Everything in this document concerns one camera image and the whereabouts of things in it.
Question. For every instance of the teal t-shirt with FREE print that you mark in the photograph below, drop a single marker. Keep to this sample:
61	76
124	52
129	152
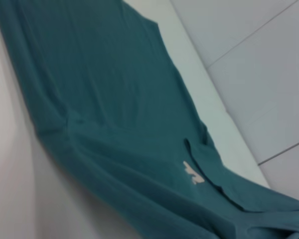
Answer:
102	87

